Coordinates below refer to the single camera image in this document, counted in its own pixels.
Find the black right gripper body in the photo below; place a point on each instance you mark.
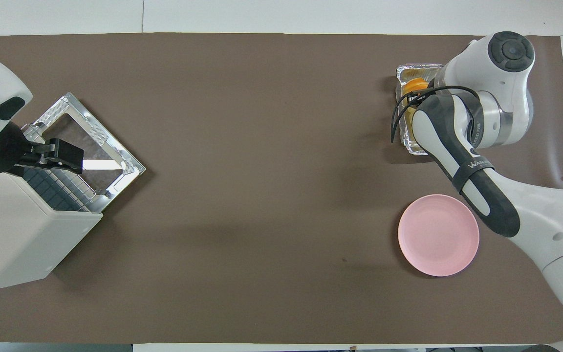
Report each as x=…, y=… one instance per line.
x=418, y=98

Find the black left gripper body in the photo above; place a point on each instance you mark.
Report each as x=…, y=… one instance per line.
x=3, y=151

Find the golden ridged bread loaf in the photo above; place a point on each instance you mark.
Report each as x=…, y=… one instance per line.
x=414, y=85

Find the aluminium foil tray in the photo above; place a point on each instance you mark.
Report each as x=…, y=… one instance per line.
x=408, y=72

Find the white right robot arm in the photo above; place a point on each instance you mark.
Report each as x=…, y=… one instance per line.
x=545, y=220

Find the glass oven door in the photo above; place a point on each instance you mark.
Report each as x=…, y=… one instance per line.
x=98, y=133

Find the cream toaster oven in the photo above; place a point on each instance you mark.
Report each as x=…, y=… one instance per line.
x=8, y=234

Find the pink round plate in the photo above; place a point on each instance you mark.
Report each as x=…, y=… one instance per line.
x=433, y=234

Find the brown table mat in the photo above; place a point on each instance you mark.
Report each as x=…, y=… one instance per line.
x=262, y=146

